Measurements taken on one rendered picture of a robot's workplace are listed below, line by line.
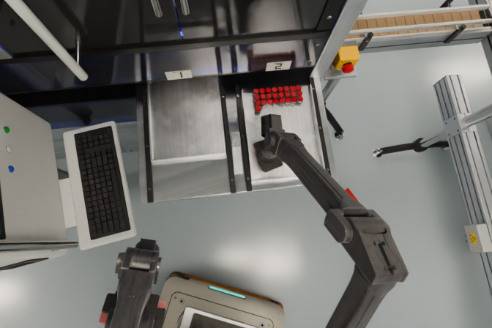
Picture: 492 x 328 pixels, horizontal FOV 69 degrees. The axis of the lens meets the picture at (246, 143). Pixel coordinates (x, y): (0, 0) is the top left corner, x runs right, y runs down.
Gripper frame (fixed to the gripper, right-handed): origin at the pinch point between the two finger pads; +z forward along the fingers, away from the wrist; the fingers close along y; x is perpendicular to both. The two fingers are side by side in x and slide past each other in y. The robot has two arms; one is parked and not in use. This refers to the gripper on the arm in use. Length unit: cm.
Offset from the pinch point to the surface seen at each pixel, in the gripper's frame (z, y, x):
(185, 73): -10.4, 35.4, 15.4
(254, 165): 4.1, 0.2, 3.7
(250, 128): 4.1, 13.7, -0.1
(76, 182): 12, 19, 66
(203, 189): 4.5, -1.0, 23.3
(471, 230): 41, -57, -82
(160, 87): 4.3, 40.6, 25.1
